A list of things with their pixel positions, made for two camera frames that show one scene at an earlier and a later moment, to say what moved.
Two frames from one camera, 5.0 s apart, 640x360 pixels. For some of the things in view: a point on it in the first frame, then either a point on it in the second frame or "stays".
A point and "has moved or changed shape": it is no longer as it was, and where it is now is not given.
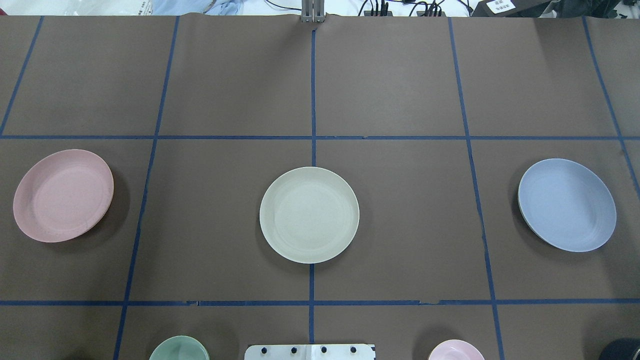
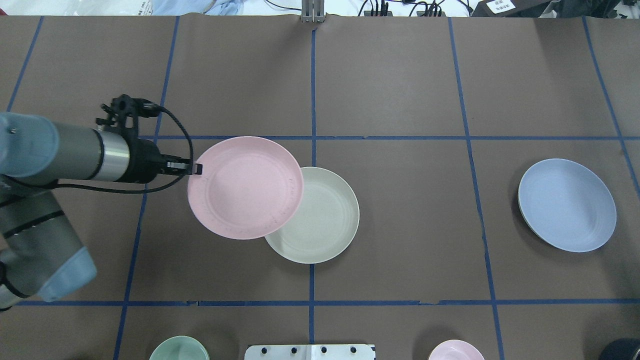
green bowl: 180,348 stays
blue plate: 567,205 stays
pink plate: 62,195 has moved or changed shape
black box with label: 510,8 stays
